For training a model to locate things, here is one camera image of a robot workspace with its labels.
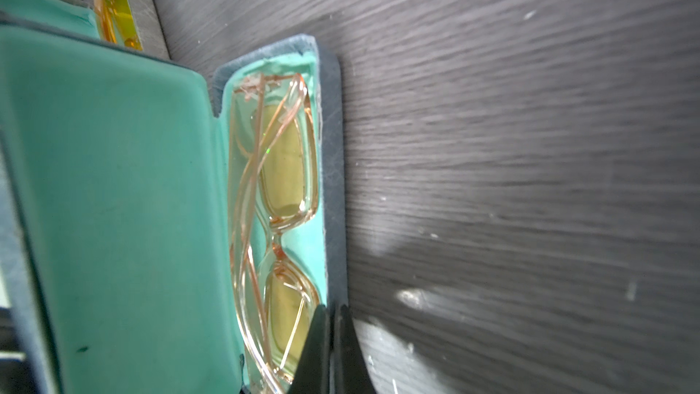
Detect grey case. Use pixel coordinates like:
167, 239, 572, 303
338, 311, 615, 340
1, 16, 347, 393

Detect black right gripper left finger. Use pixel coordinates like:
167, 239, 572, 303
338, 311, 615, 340
287, 305, 332, 394

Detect yellow glasses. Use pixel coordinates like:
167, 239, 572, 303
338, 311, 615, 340
93, 0, 143, 51

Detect beige case with yellow glasses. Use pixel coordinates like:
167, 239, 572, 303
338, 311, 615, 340
0, 0, 171, 61

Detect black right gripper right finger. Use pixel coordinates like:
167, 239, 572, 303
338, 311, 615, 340
333, 305, 377, 394

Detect amber glasses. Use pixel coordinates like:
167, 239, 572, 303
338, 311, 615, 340
228, 72, 320, 393

